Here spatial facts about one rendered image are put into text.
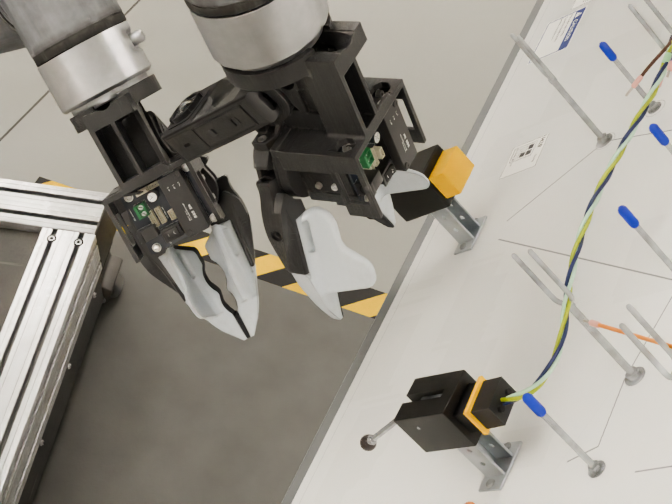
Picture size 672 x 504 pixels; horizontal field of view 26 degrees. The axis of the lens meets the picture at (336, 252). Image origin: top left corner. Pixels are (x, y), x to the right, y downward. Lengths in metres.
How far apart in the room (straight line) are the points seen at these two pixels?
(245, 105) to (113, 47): 0.21
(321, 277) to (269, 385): 1.51
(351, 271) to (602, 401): 0.27
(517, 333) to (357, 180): 0.40
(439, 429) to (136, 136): 0.31
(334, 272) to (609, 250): 0.38
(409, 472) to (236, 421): 1.20
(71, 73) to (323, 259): 0.25
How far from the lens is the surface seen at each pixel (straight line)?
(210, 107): 0.92
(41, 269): 2.37
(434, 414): 1.08
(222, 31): 0.83
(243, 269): 1.12
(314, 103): 0.87
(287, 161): 0.89
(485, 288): 1.35
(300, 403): 2.43
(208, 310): 1.11
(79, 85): 1.07
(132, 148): 1.06
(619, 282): 1.22
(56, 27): 1.07
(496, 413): 1.06
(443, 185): 1.38
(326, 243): 0.93
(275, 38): 0.83
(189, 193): 1.05
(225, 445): 2.39
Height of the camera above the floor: 2.04
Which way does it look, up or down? 51 degrees down
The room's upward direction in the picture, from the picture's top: straight up
